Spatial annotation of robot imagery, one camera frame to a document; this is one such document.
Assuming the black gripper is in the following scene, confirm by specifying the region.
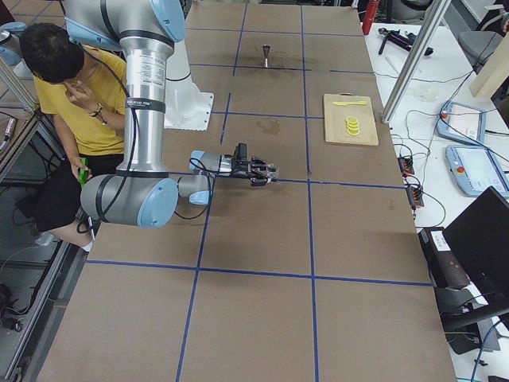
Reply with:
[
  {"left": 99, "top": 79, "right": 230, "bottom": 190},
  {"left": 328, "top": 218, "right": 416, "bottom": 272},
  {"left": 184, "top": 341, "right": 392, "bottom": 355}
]
[{"left": 230, "top": 158, "right": 278, "bottom": 187}]

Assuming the clear glass beaker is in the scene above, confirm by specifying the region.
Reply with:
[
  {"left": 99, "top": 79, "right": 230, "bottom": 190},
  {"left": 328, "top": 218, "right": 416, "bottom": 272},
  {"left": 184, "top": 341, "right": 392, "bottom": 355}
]
[{"left": 265, "top": 165, "right": 279, "bottom": 182}]

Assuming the steel double jigger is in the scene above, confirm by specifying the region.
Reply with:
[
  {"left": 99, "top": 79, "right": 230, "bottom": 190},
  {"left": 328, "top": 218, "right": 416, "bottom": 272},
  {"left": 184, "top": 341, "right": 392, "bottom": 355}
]
[{"left": 262, "top": 45, "right": 270, "bottom": 68}]

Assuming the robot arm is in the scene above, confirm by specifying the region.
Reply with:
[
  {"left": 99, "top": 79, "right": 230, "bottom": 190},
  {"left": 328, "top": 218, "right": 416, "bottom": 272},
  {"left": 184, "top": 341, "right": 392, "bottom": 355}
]
[{"left": 65, "top": 1, "right": 278, "bottom": 228}]

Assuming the bamboo cutting board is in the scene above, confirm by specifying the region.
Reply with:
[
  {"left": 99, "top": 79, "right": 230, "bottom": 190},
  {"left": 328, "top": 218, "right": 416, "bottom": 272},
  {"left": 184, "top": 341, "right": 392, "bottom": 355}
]
[{"left": 323, "top": 94, "right": 379, "bottom": 146}]

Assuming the yellow plastic knife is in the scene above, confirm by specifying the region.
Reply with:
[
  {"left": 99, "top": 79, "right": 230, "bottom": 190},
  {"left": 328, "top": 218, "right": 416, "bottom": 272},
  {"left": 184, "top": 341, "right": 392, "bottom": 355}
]
[{"left": 332, "top": 100, "right": 367, "bottom": 107}]

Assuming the orange connector module far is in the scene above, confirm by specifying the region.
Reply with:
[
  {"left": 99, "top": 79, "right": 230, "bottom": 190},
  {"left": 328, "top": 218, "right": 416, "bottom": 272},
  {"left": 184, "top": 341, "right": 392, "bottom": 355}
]
[{"left": 397, "top": 155, "right": 414, "bottom": 176}]

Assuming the orange connector module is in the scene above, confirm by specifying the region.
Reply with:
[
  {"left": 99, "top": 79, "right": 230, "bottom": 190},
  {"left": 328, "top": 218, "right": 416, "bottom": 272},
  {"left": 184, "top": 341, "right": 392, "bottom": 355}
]
[
  {"left": 397, "top": 155, "right": 414, "bottom": 176},
  {"left": 406, "top": 184, "right": 424, "bottom": 210}
]

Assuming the orange connector module near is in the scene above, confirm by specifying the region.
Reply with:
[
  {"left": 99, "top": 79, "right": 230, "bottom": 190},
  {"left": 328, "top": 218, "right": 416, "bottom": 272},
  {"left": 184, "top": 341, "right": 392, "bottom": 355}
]
[{"left": 406, "top": 184, "right": 424, "bottom": 210}]

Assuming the green handheld object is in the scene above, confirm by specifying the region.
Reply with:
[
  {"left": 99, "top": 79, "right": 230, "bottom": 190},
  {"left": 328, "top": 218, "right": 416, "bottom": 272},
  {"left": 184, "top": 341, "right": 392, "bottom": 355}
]
[{"left": 78, "top": 157, "right": 90, "bottom": 189}]

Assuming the black rod tool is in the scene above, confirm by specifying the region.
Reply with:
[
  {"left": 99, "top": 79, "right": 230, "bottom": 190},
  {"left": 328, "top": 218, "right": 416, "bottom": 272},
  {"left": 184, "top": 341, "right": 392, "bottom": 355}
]
[{"left": 378, "top": 28, "right": 390, "bottom": 56}]

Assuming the person in yellow shirt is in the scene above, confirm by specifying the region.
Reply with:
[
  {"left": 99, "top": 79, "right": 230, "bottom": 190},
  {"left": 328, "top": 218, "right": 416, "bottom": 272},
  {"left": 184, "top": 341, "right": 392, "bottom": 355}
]
[{"left": 20, "top": 23, "right": 126, "bottom": 251}]

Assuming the red cylinder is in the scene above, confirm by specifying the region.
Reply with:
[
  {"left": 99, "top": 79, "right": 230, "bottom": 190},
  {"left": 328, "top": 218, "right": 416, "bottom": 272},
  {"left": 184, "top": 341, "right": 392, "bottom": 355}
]
[{"left": 362, "top": 0, "right": 379, "bottom": 36}]

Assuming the teach pendant far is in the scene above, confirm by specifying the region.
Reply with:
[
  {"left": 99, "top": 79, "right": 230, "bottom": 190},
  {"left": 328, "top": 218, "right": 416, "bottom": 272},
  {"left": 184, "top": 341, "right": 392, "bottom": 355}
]
[{"left": 437, "top": 101, "right": 486, "bottom": 145}]

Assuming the teach pendant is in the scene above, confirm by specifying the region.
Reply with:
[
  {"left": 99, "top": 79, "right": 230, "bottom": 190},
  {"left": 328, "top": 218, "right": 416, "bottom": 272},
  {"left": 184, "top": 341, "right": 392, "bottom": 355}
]
[
  {"left": 445, "top": 145, "right": 508, "bottom": 199},
  {"left": 437, "top": 101, "right": 486, "bottom": 145}
]

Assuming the black box on desk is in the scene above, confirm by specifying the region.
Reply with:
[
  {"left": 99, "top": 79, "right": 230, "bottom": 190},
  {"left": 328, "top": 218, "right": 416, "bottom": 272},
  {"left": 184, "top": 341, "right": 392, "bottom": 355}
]
[{"left": 418, "top": 227, "right": 470, "bottom": 290}]

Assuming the teach pendant near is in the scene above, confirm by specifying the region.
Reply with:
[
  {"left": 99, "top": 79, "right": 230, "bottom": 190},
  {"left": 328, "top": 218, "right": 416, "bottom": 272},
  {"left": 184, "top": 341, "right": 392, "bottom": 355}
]
[{"left": 445, "top": 145, "right": 508, "bottom": 199}]

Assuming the black monitor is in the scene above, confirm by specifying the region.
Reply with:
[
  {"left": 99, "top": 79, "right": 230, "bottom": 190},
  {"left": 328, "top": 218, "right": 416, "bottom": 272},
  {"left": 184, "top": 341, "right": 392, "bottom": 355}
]
[{"left": 444, "top": 186, "right": 508, "bottom": 297}]

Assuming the black monitor stand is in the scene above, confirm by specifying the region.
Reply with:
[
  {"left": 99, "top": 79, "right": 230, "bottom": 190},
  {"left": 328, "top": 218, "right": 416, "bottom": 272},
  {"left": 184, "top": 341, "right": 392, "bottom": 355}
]
[{"left": 434, "top": 288, "right": 508, "bottom": 355}]

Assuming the grey office chair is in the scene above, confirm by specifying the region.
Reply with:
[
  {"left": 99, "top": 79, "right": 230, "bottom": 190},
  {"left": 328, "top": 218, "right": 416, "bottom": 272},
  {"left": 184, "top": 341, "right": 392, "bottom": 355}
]
[{"left": 458, "top": 1, "right": 508, "bottom": 73}]

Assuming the light wooden plank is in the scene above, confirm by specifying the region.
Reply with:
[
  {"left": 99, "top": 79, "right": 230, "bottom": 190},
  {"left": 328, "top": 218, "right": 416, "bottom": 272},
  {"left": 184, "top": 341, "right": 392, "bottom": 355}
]
[{"left": 469, "top": 35, "right": 509, "bottom": 98}]

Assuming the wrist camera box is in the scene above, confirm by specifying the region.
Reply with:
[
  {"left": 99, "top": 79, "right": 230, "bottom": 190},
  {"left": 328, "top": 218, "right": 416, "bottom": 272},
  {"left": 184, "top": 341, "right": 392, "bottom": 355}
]
[{"left": 234, "top": 142, "right": 247, "bottom": 162}]

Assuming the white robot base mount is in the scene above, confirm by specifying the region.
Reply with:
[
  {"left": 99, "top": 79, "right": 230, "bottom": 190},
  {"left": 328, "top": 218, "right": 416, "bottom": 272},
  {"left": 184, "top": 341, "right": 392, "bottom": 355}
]
[{"left": 164, "top": 41, "right": 214, "bottom": 131}]

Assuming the aluminium frame post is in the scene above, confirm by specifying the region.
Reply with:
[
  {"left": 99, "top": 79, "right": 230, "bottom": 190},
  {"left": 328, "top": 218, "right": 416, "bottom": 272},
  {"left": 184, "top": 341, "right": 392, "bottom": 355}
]
[{"left": 381, "top": 0, "right": 451, "bottom": 123}]

